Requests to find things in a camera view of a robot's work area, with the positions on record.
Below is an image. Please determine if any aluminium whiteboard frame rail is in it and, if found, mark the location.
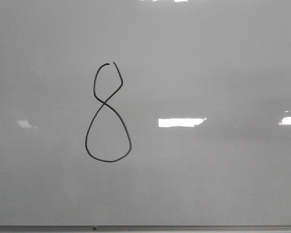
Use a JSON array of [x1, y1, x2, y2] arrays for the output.
[[0, 225, 291, 232]]

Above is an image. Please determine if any white whiteboard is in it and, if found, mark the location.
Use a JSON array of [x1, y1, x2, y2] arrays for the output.
[[0, 0, 291, 225]]

